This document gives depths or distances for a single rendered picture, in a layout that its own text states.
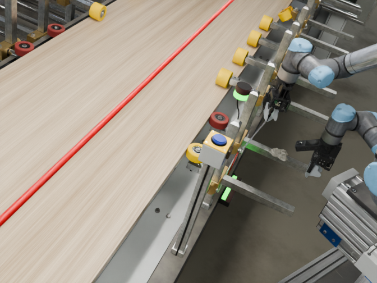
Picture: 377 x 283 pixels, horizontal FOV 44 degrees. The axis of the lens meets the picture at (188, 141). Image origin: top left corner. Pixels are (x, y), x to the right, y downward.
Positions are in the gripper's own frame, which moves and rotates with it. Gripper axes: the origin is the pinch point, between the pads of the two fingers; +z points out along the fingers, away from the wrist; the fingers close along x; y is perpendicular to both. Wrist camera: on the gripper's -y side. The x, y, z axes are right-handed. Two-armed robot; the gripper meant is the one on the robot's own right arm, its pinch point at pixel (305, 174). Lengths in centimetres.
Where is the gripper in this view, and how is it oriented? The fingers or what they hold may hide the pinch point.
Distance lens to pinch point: 199.9
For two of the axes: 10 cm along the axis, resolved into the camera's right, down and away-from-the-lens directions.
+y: 9.0, 4.0, -1.7
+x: 3.8, -5.3, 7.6
